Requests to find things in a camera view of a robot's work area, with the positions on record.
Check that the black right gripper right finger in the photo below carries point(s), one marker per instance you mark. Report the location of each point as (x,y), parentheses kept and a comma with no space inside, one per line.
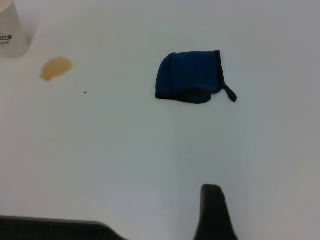
(215,215)

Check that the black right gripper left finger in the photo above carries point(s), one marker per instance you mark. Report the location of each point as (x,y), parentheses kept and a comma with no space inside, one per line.
(50,228)

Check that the blue cloth with black trim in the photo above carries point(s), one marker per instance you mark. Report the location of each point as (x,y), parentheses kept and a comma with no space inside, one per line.
(190,72)

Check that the white paper coffee cup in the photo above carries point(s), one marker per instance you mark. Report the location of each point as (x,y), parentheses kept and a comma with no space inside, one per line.
(12,30)

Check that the brown coffee spill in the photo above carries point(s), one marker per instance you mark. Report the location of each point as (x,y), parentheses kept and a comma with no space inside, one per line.
(56,68)

